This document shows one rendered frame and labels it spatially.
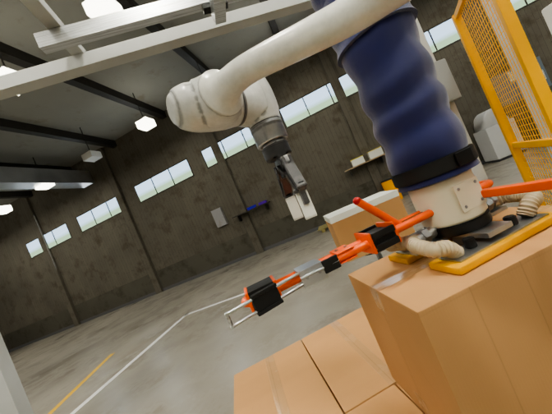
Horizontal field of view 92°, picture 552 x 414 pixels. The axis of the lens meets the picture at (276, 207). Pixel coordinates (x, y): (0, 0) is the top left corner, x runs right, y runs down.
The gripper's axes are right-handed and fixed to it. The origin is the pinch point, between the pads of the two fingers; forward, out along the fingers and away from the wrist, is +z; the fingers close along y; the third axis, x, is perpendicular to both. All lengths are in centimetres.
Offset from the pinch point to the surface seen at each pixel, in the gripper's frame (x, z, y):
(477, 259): -31.2, 25.2, -13.6
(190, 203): 160, -160, 1029
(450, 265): -26.2, 24.8, -10.9
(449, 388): -10.3, 44.5, -17.2
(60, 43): 89, -186, 147
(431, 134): -37.7, -6.5, -8.4
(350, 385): 2, 67, 29
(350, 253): -7.0, 14.1, -2.6
